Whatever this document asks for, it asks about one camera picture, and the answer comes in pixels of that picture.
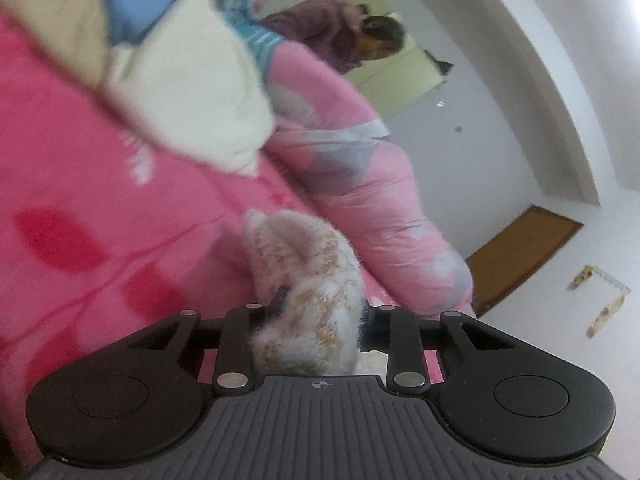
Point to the pink flowered bed sheet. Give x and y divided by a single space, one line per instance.
102 233

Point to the yellow green wardrobe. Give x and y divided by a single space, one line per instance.
393 84

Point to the teal striped cloth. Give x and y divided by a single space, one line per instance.
262 43

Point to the woman in purple coat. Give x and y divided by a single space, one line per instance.
341 34

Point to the pink floral duvet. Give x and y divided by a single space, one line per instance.
335 145

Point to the beige white checked coat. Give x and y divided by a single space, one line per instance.
316 331

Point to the white fleece blanket pile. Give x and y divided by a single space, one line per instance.
175 70

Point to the blue crumpled cloth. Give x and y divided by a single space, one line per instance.
237 12

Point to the beige wall hook rack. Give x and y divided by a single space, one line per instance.
598 297

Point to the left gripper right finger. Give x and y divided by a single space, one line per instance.
395 332

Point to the brown wooden door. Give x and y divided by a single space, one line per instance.
516 253

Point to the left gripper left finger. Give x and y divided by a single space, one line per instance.
234 370

